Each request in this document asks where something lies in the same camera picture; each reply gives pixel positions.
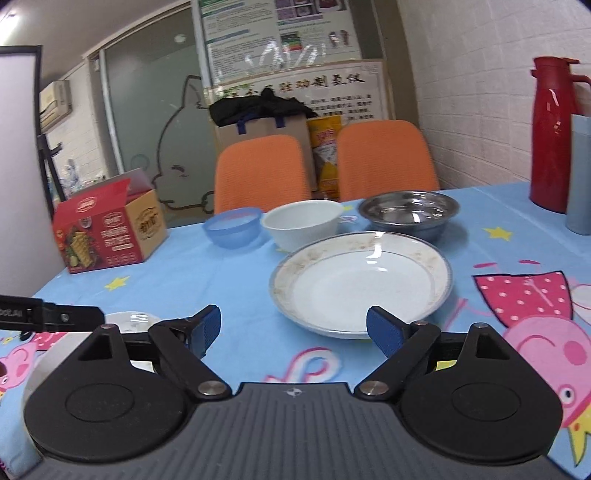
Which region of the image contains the brown cardboard box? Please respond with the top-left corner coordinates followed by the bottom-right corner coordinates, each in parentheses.
top-left (214, 115), bottom-right (320, 193)

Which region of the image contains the blue plastic bowl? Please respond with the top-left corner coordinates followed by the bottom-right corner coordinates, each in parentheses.
top-left (204, 207), bottom-right (264, 250)

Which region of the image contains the orange chair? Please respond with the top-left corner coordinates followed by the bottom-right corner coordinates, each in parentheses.
top-left (336, 120), bottom-right (441, 203)
top-left (213, 135), bottom-right (313, 216)

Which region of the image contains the large floral rim white plate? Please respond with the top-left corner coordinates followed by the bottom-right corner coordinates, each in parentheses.
top-left (270, 232), bottom-right (453, 340)

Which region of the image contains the wall poster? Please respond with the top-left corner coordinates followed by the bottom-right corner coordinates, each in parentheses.
top-left (191, 0), bottom-right (366, 89)

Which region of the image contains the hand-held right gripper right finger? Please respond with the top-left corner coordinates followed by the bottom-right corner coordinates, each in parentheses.
top-left (355, 305), bottom-right (514, 402)

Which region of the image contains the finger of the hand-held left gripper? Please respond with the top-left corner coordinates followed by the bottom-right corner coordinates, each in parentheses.
top-left (42, 302), bottom-right (105, 332)

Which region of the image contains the black easel stand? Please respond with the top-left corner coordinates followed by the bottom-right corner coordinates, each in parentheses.
top-left (37, 134), bottom-right (64, 216)

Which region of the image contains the wall air conditioner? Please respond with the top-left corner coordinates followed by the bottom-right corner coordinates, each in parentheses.
top-left (38, 80), bottom-right (74, 132)

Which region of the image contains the black bag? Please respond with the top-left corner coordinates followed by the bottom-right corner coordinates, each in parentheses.
top-left (209, 86), bottom-right (320, 136)

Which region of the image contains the frosted glass door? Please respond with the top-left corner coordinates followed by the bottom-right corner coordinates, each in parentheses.
top-left (87, 0), bottom-right (223, 230)

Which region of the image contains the blue cartoon print tablecloth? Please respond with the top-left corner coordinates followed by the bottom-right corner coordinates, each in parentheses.
top-left (0, 182), bottom-right (591, 480)

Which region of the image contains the grey blue cup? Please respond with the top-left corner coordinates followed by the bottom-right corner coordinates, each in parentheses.
top-left (566, 113), bottom-right (591, 236)

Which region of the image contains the small white plate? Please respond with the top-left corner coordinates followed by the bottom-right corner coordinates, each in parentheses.
top-left (23, 311), bottom-right (162, 407)

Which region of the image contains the white ceramic bowl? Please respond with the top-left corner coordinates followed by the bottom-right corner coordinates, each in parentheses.
top-left (261, 200), bottom-right (345, 254)

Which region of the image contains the white framed notice board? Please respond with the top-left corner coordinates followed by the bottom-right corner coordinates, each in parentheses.
top-left (203, 59), bottom-right (396, 126)

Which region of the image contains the stainless steel bowl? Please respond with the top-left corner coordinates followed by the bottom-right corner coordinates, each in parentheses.
top-left (358, 190), bottom-right (461, 243)

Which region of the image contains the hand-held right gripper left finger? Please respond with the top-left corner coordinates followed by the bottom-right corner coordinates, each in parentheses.
top-left (74, 304), bottom-right (232, 401)

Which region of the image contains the red thermos jug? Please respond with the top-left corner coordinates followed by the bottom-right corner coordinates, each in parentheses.
top-left (529, 56), bottom-right (591, 214)

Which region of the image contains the white projection screen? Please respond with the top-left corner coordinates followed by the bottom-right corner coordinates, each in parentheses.
top-left (0, 45), bottom-right (66, 302)

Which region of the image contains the red snack carton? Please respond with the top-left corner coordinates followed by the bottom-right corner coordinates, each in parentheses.
top-left (52, 168), bottom-right (168, 275)

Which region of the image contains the yellow printed bag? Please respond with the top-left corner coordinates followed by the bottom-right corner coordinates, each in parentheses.
top-left (307, 115), bottom-right (345, 202)

